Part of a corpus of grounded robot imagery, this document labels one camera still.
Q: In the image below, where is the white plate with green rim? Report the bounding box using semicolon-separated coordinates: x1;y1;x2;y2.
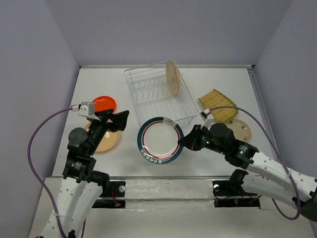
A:
137;117;184;165

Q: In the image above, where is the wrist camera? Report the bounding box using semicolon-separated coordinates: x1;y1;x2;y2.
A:
78;102;95;118
200;109;215;129

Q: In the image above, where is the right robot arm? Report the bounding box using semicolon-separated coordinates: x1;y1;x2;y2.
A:
178;123;317;222

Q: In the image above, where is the beige plate with leaf design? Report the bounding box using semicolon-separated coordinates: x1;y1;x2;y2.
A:
165;60;181;96

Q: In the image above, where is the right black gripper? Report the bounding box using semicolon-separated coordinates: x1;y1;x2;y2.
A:
177;124;226;155

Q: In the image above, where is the orange translucent plate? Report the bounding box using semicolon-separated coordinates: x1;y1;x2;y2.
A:
93;96;116;112

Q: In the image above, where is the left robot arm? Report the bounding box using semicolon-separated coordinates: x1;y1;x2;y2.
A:
29;104;129;238

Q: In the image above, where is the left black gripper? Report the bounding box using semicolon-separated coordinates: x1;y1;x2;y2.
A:
88;108;130;155

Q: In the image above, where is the small cream plate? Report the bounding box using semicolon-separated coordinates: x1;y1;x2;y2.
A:
226;119;252;142

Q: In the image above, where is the white wire dish rack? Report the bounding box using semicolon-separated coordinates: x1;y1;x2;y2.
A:
124;60;198;125

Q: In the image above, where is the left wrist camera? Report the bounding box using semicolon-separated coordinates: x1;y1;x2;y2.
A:
78;102;95;118

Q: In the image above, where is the tan round plate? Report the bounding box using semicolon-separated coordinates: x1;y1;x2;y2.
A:
95;131;121;153

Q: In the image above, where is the yellow bamboo-pattern rectangular plate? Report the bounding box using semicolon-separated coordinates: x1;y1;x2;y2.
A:
198;89;238;123

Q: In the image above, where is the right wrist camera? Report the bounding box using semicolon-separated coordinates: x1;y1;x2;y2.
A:
200;109;215;129

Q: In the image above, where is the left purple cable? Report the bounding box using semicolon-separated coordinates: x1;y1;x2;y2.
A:
27;105;86;238

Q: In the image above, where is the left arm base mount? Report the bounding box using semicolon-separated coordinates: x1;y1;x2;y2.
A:
92;180;126;209

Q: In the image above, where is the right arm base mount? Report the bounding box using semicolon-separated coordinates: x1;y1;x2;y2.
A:
212;169;260;208

